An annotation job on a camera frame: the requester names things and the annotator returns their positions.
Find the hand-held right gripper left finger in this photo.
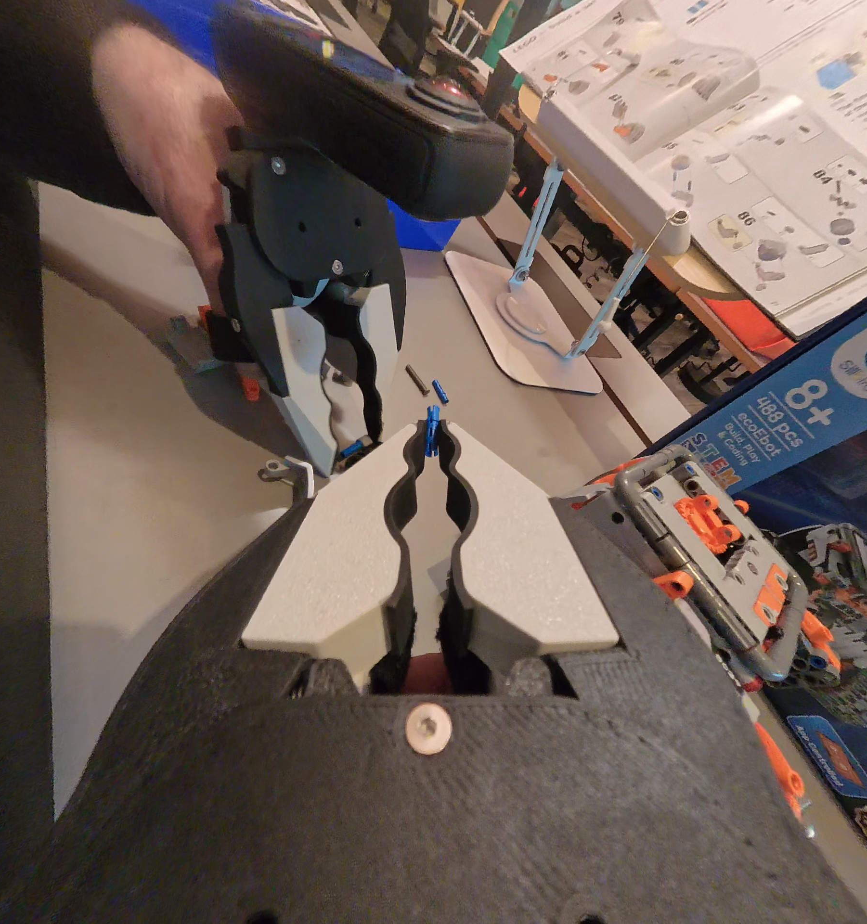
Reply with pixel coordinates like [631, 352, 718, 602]
[242, 423, 423, 672]

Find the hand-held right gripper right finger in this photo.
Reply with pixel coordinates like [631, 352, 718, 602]
[441, 423, 622, 659]

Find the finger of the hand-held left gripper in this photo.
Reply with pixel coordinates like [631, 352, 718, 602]
[275, 304, 365, 475]
[350, 282, 405, 443]

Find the grey orange tracked toy robot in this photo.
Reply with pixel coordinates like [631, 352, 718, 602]
[585, 445, 847, 812]

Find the person's left forearm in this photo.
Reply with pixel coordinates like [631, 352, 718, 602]
[0, 0, 160, 218]

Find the person's left hand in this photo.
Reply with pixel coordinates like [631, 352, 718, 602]
[90, 22, 246, 298]

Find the grey curved toy part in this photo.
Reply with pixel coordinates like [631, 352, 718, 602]
[258, 455, 320, 501]

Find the white book stand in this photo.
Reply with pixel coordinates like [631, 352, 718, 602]
[445, 156, 694, 395]

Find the black foam pad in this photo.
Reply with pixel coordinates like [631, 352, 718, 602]
[0, 188, 62, 924]

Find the blue robot kit box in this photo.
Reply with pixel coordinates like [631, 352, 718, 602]
[650, 282, 867, 870]

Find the open instruction booklet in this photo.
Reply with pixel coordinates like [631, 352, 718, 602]
[499, 0, 867, 342]

